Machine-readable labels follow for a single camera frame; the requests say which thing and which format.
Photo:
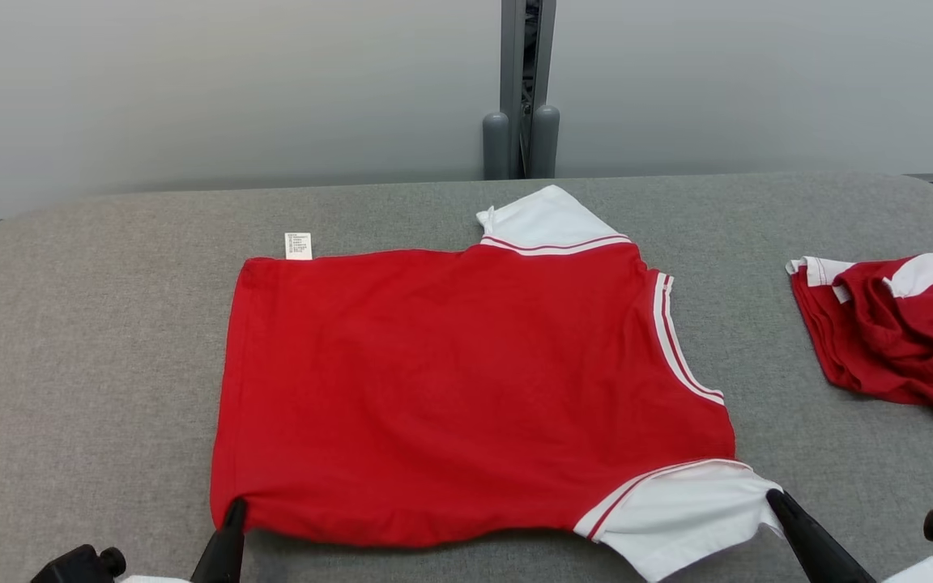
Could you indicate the red white-sleeved jersey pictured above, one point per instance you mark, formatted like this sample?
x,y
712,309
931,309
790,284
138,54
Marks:
x,y
450,389

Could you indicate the grey cylindrical post foot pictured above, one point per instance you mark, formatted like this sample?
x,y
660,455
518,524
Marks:
x,y
545,142
496,146

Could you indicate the grey metal partition post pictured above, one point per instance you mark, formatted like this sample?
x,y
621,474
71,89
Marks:
x,y
515,57

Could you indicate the red shorts white trim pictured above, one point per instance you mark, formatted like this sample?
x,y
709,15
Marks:
x,y
896,348

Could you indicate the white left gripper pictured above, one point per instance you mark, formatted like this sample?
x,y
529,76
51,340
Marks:
x,y
155,580

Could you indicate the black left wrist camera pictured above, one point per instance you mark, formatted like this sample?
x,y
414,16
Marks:
x,y
74,567

